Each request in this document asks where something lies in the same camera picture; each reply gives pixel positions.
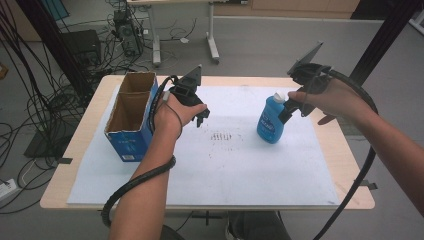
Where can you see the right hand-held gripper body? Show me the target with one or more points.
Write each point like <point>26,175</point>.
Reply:
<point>308,76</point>

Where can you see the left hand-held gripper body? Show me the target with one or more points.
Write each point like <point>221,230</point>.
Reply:
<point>186,90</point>

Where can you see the blue bottle with white cap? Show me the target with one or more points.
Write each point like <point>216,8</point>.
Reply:
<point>270,123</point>

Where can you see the blue cardboard box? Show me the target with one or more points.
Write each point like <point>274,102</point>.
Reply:
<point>131,133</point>

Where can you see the person's left hand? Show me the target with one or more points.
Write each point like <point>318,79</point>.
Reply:
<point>168,116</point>

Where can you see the person's right hand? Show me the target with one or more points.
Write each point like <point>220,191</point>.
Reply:
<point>336,100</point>

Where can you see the white power adapter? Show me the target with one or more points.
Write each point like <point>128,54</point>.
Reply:
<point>184,40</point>

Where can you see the white table mat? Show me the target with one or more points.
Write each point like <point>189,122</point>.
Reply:
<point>233,173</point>

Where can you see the black computer tower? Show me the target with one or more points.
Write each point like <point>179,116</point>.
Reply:
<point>128,33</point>

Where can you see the black table clamp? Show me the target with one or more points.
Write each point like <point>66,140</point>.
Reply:
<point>368,185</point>
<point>65,160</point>

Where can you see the black equipment case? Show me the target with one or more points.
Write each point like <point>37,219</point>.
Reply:
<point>81,46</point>

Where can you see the person's left leg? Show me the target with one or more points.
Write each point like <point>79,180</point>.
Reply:
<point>171,233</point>

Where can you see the person's leg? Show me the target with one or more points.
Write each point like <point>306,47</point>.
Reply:
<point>256,226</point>
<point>171,233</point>

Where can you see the person's right leg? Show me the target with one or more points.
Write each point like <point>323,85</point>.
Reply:
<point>256,226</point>

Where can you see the white power strip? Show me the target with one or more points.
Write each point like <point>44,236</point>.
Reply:
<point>7,189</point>

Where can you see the white desk frame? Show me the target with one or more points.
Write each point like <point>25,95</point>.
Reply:
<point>213,36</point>

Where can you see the black metal post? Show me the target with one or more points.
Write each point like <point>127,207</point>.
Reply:
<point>383,40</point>
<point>53,43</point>

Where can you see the dark floor base plate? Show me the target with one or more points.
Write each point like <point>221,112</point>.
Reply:
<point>43,143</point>

